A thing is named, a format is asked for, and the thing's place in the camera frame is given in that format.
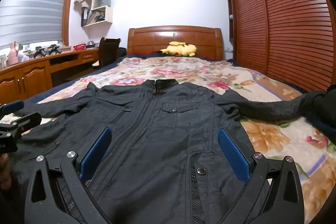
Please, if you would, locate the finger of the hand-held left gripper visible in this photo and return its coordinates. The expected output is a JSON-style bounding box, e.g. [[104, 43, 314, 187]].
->
[[8, 112, 42, 133], [0, 100, 25, 117]]

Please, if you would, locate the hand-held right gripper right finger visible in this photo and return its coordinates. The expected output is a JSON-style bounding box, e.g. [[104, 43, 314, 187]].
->
[[217, 128, 305, 224]]

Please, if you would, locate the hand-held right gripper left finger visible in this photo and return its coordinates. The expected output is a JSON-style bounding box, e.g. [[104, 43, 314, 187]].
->
[[24, 126, 113, 224]]

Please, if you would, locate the black jacket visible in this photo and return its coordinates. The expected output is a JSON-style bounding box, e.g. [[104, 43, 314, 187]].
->
[[10, 79, 319, 224]]

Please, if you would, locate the person's left hand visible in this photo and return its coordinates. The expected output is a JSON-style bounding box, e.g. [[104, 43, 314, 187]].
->
[[0, 154, 11, 190]]

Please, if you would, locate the wooden desk with cabinets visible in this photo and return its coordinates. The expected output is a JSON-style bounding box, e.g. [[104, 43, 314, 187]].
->
[[0, 48, 101, 106]]

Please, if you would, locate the black tripod-shaped device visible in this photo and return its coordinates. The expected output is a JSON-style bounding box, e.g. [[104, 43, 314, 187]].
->
[[47, 44, 62, 55], [31, 46, 47, 58]]

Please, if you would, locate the floral blanket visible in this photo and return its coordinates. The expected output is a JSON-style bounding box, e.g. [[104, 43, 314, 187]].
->
[[0, 56, 336, 224]]

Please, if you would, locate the dark wooden chair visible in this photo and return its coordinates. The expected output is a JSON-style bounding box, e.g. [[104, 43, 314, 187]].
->
[[92, 37, 122, 69]]

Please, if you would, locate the dark folded cloth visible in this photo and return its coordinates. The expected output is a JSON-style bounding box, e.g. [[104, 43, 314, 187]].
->
[[306, 85, 336, 135]]

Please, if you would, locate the grey window blind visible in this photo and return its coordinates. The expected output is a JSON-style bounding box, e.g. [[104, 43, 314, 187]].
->
[[0, 0, 75, 50]]

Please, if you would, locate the yellow plush toy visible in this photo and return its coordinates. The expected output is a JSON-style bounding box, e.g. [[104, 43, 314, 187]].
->
[[160, 41, 198, 57]]

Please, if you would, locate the stack of papers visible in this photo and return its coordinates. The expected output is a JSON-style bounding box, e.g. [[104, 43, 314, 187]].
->
[[87, 9, 105, 24]]

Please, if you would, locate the wooden bed headboard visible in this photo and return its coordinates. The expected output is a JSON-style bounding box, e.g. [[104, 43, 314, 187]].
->
[[127, 26, 223, 60]]

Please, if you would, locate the wooden louvered wardrobe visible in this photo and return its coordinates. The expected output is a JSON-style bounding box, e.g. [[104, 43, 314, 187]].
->
[[223, 0, 336, 93]]

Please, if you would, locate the wooden window frame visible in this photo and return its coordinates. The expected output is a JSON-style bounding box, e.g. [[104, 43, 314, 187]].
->
[[62, 0, 79, 47]]

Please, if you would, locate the white wall shelf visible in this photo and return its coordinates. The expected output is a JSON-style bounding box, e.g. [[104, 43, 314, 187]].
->
[[81, 0, 115, 28]]

